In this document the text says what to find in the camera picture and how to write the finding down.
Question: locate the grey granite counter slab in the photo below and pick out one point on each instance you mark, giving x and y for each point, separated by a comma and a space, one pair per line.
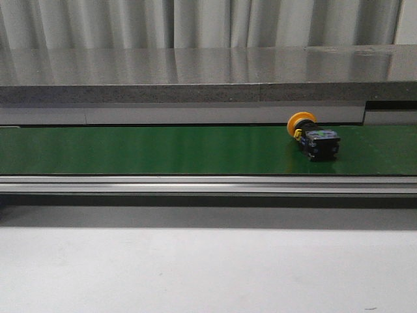
109, 75

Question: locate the aluminium conveyor frame rail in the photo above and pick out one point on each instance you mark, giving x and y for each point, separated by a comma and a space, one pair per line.
241, 185

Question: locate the grey cabinet front panel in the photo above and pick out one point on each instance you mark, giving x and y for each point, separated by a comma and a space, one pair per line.
326, 111

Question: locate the yellow mushroom push button switch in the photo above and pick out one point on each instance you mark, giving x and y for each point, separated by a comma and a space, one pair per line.
317, 143

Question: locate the green conveyor belt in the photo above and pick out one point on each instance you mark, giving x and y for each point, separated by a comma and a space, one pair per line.
220, 150

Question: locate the white pleated curtain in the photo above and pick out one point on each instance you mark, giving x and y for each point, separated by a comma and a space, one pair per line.
204, 24

